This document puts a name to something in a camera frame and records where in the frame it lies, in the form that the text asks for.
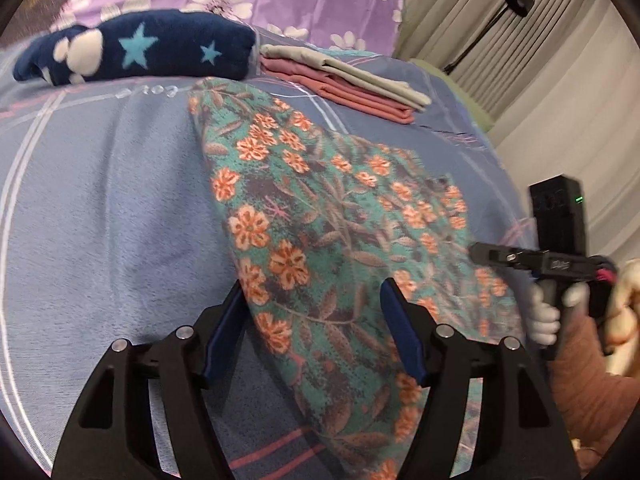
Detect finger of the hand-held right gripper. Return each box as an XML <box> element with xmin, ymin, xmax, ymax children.
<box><xmin>469</xmin><ymin>241</ymin><xmax>522</xmax><ymax>268</ymax></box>

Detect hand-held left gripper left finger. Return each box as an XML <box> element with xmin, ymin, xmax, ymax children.
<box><xmin>52</xmin><ymin>280</ymin><xmax>252</xmax><ymax>480</ymax></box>

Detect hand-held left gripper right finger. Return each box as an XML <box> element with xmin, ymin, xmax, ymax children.
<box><xmin>379</xmin><ymin>277</ymin><xmax>584</xmax><ymax>480</ymax></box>

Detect teal floral garment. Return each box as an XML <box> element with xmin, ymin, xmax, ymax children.
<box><xmin>187</xmin><ymin>77</ymin><xmax>532</xmax><ymax>480</ymax></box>

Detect person's right forearm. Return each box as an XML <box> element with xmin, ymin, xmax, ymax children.
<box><xmin>547</xmin><ymin>307</ymin><xmax>640</xmax><ymax>463</ymax></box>

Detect person's right hand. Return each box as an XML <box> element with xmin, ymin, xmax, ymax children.
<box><xmin>525</xmin><ymin>280</ymin><xmax>587</xmax><ymax>351</ymax></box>

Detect grey curtain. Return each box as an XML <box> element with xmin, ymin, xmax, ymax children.
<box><xmin>395</xmin><ymin>0</ymin><xmax>640</xmax><ymax>266</ymax></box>

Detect blue striped bed sheet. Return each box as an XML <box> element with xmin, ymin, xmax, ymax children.
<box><xmin>0</xmin><ymin>25</ymin><xmax>543</xmax><ymax>480</ymax></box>

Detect pink folded cloth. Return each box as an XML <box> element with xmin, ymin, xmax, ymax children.
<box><xmin>261</xmin><ymin>56</ymin><xmax>417</xmax><ymax>125</ymax></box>

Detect folded pink and beige cloths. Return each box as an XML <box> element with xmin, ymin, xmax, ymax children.
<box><xmin>260</xmin><ymin>44</ymin><xmax>432</xmax><ymax>113</ymax></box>

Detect black floor lamp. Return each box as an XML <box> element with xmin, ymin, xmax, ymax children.
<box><xmin>444</xmin><ymin>0</ymin><xmax>535</xmax><ymax>75</ymax></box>

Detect navy star blanket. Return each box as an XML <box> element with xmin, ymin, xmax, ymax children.
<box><xmin>12</xmin><ymin>8</ymin><xmax>258</xmax><ymax>86</ymax></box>

